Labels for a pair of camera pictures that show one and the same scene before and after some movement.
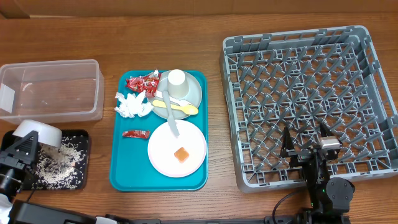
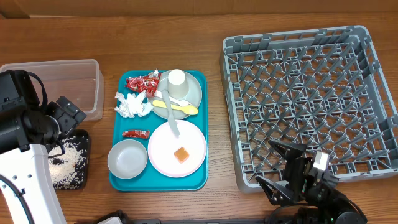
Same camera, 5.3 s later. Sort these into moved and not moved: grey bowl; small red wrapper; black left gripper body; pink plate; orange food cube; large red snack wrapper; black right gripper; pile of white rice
Moved: black right gripper; black left gripper body; grey bowl
Not moved: large red snack wrapper; pink plate; orange food cube; small red wrapper; pile of white rice
